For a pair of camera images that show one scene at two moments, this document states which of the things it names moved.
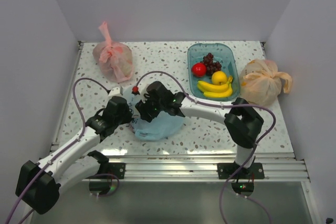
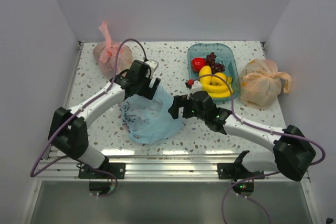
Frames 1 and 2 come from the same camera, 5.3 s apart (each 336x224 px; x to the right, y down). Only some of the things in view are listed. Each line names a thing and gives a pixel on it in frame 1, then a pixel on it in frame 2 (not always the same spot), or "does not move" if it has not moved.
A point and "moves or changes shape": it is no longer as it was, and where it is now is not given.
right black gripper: (143, 107) → (179, 101)
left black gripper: (128, 118) → (148, 92)
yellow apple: (219, 77) does not move
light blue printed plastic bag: (163, 125) moves or changes shape
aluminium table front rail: (277, 167) does not move
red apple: (199, 70) moves or changes shape
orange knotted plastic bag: (260, 82) does not move
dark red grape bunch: (211, 67) moves or changes shape
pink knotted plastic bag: (115, 60) does not move
